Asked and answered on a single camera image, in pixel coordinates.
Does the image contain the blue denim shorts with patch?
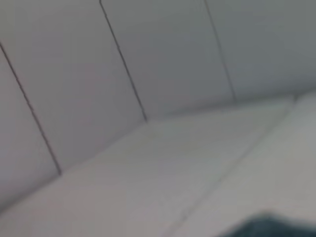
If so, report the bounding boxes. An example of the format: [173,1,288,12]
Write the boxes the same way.
[217,211,316,237]

